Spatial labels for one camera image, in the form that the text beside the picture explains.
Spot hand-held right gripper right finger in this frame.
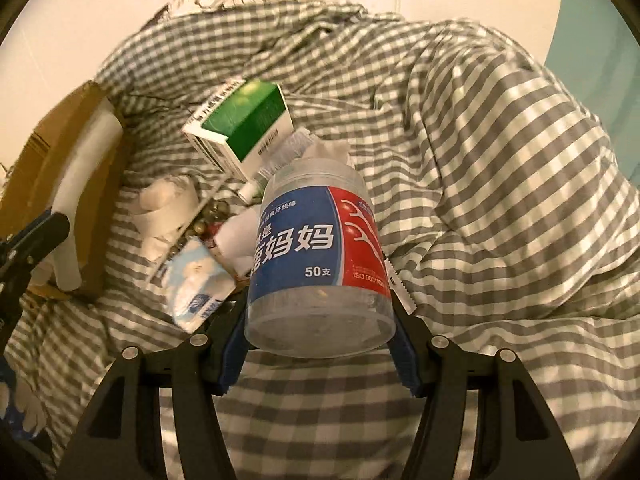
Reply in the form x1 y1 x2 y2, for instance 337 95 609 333
387 290 583 480

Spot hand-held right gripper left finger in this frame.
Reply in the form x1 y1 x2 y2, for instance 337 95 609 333
55 305 251 480

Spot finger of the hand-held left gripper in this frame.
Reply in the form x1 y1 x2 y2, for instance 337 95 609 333
0 212 71 356

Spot brown cardboard box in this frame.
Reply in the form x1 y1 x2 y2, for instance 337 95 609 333
0 80 128 306

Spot clear floss pick jar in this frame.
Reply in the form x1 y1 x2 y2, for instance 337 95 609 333
243 157 397 359

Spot green white carton box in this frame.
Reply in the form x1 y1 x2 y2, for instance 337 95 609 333
181 79 294 181

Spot white serrated sachet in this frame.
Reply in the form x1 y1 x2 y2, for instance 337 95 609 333
382 255 417 316

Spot blue white tissue pack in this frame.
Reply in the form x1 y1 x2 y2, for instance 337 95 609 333
162 237 236 333

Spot white folded paper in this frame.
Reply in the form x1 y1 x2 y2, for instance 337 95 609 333
220 207 261 276

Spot white crumpled tissue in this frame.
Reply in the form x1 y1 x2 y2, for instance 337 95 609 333
131 176 201 261

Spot small white bottle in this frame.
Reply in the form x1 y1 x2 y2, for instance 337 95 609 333
239 180 266 206

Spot grey white checked blanket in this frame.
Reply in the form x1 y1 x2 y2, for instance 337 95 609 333
0 2 640 480

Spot brown bead bracelet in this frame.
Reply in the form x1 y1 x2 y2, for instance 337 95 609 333
187 200 231 241

